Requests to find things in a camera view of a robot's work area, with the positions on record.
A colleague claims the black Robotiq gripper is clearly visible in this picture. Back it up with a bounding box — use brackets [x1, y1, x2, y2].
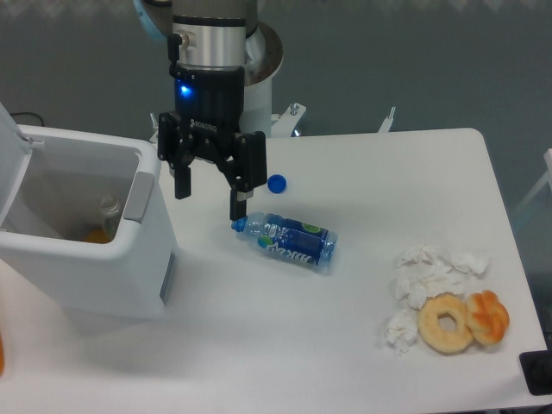
[158, 63, 267, 221]

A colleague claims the white trash can lid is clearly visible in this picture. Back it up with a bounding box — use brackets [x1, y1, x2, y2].
[0, 105, 45, 223]

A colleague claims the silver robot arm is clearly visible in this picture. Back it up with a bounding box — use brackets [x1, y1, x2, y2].
[134, 1, 270, 221]

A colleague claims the blue bottle cap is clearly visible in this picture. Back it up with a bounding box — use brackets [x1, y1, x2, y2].
[267, 173, 287, 194]

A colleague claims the white trash can body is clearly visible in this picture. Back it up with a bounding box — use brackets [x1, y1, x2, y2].
[1, 122, 177, 318]

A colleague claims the glass jar inside bin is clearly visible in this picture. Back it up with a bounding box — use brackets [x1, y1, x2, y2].
[99, 195, 122, 240]

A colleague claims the blue plastic water bottle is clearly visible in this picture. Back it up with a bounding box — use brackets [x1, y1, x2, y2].
[231, 212, 338, 274]

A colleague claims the orange fruit inside bin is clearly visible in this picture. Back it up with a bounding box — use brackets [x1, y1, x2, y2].
[83, 229, 111, 244]

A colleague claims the large crumpled white tissue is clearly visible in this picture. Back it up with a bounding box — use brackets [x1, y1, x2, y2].
[393, 244, 492, 310]

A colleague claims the small crumpled white tissue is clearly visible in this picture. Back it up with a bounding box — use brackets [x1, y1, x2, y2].
[385, 309, 418, 354]

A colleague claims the orange object at left edge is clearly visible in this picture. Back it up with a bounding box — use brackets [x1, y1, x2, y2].
[0, 332, 6, 377]

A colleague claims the orange glazed bread roll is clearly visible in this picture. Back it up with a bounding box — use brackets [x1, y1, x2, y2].
[465, 290, 510, 346]

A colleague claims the white chair part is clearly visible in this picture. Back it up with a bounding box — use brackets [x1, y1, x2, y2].
[513, 148, 551, 229]

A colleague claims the black device at edge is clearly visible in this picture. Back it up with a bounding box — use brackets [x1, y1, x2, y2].
[519, 350, 551, 396]

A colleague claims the white metal frame bracket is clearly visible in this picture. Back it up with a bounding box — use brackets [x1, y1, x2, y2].
[148, 102, 398, 143]

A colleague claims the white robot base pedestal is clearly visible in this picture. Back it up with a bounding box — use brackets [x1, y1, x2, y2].
[240, 21, 284, 138]

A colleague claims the plain ring donut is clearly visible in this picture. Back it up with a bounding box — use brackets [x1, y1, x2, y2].
[417, 294, 474, 354]

